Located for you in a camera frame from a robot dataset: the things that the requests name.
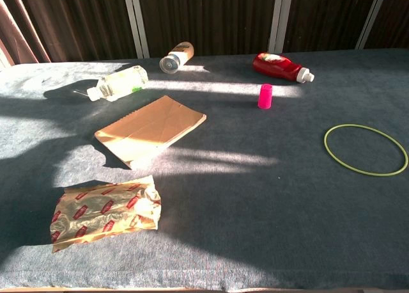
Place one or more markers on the brown spiral notebook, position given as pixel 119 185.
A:
pixel 150 130

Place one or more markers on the white partition post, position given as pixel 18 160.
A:
pixel 279 18
pixel 372 18
pixel 135 21

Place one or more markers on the pink plastic cup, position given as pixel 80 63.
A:
pixel 265 96

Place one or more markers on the beige mayonnaise bottle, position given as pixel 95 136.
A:
pixel 179 57

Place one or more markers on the printed paper food bag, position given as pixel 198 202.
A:
pixel 102 213

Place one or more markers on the red ketchup bottle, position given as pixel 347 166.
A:
pixel 274 66

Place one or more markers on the grey-blue table cloth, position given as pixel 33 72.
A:
pixel 255 210

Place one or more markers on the small metal pin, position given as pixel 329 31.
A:
pixel 80 93

